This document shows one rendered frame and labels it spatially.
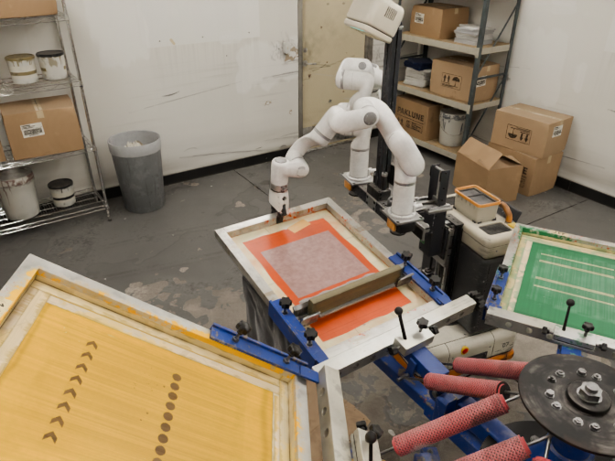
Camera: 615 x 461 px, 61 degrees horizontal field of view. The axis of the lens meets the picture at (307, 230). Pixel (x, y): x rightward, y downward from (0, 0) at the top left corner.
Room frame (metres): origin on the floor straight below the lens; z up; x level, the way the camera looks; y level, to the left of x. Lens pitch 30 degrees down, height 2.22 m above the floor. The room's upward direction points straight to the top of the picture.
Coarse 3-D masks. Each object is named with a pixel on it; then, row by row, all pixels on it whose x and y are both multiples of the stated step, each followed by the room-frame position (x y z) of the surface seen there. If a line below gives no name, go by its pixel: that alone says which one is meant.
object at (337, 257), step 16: (320, 224) 2.03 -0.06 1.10; (304, 240) 1.91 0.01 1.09; (320, 240) 1.92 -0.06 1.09; (336, 240) 1.93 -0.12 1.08; (320, 256) 1.81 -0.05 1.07; (336, 256) 1.82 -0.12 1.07; (352, 256) 1.83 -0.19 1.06; (336, 272) 1.72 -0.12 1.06; (352, 272) 1.73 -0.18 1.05; (368, 272) 1.74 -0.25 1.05; (368, 304) 1.56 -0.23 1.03; (384, 304) 1.56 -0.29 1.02; (400, 304) 1.57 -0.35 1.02
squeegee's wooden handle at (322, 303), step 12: (396, 264) 1.66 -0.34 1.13; (372, 276) 1.58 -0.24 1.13; (384, 276) 1.59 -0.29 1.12; (396, 276) 1.63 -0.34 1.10; (336, 288) 1.50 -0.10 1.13; (348, 288) 1.51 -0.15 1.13; (360, 288) 1.53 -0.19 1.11; (372, 288) 1.57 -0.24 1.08; (312, 300) 1.44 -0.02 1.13; (324, 300) 1.45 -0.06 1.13; (336, 300) 1.48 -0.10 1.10; (348, 300) 1.51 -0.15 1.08; (312, 312) 1.43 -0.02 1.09
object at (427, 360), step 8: (416, 352) 1.26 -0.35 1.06; (424, 352) 1.26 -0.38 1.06; (408, 360) 1.26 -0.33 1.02; (416, 360) 1.23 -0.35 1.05; (424, 360) 1.23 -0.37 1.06; (432, 360) 1.23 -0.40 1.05; (416, 368) 1.23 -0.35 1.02; (424, 368) 1.20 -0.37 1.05; (432, 368) 1.20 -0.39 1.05; (440, 368) 1.20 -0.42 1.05; (424, 376) 1.20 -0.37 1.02
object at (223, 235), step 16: (304, 208) 2.10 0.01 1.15; (320, 208) 2.14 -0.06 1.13; (336, 208) 2.12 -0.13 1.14; (240, 224) 1.94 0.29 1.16; (256, 224) 1.95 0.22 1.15; (272, 224) 2.00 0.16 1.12; (352, 224) 2.00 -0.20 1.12; (224, 240) 1.82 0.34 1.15; (368, 240) 1.90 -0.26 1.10; (240, 256) 1.73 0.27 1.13; (384, 256) 1.80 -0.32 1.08; (256, 272) 1.65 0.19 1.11; (256, 288) 1.58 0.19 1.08; (416, 288) 1.64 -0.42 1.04; (432, 304) 1.54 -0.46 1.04; (368, 336) 1.36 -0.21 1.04; (336, 352) 1.28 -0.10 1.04
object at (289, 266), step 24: (264, 240) 1.89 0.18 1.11; (288, 240) 1.90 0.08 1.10; (264, 264) 1.73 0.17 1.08; (288, 264) 1.74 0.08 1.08; (312, 264) 1.76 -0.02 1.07; (288, 288) 1.61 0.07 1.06; (312, 288) 1.62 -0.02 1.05; (336, 312) 1.50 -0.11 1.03; (360, 312) 1.51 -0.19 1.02; (336, 336) 1.39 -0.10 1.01
